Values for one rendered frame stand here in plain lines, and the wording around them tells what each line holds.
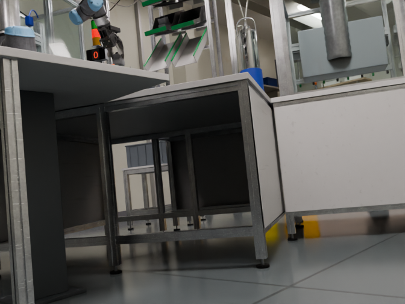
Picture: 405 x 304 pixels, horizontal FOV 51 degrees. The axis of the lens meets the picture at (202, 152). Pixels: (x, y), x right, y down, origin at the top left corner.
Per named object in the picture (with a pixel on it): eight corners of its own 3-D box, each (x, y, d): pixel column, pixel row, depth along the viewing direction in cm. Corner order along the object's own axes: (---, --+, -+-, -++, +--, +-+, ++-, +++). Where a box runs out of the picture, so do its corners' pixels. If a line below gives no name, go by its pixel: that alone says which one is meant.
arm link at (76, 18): (73, 6, 204) (90, -4, 210) (64, 14, 212) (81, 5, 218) (84, 20, 206) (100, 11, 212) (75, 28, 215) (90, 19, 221)
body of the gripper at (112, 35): (102, 50, 229) (93, 29, 222) (108, 43, 235) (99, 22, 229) (115, 47, 227) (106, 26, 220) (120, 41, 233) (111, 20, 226)
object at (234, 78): (248, 78, 189) (248, 71, 189) (-25, 123, 231) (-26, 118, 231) (282, 116, 324) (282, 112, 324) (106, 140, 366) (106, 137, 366)
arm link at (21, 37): (11, 52, 171) (7, 20, 172) (2, 62, 182) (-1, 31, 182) (41, 55, 179) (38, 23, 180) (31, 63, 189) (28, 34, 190)
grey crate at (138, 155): (184, 161, 418) (181, 138, 420) (126, 168, 436) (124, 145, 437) (196, 162, 459) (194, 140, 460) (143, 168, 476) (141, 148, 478)
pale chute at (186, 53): (197, 62, 212) (193, 55, 210) (174, 67, 218) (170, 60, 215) (210, 34, 231) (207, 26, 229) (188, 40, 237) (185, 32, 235)
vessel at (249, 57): (259, 66, 288) (252, 12, 291) (238, 70, 292) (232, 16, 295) (262, 71, 302) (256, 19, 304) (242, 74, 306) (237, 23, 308)
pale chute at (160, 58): (169, 67, 216) (165, 60, 214) (147, 73, 222) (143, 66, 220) (184, 39, 236) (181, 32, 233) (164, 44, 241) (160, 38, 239)
